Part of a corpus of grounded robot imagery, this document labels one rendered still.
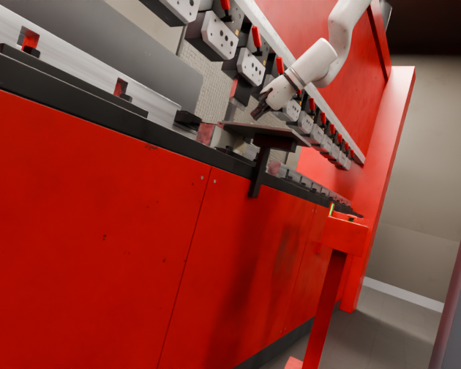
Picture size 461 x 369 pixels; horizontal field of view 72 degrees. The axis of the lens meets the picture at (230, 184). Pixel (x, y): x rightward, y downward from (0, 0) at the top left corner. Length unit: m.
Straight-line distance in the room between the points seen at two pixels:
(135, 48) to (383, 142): 2.39
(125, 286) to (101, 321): 0.08
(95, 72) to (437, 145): 4.66
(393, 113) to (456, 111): 1.97
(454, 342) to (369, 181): 2.33
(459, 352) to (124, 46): 1.46
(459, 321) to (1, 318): 0.93
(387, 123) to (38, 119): 3.01
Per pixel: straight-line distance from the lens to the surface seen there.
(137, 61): 1.50
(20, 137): 0.56
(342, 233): 1.32
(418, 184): 4.92
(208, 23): 1.00
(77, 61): 0.74
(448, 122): 5.13
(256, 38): 1.15
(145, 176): 0.70
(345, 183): 3.20
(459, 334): 0.96
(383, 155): 3.20
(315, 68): 1.11
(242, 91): 1.20
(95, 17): 1.41
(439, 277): 4.89
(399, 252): 4.86
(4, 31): 0.69
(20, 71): 0.56
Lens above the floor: 0.78
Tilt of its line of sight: 1 degrees up
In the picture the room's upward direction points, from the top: 15 degrees clockwise
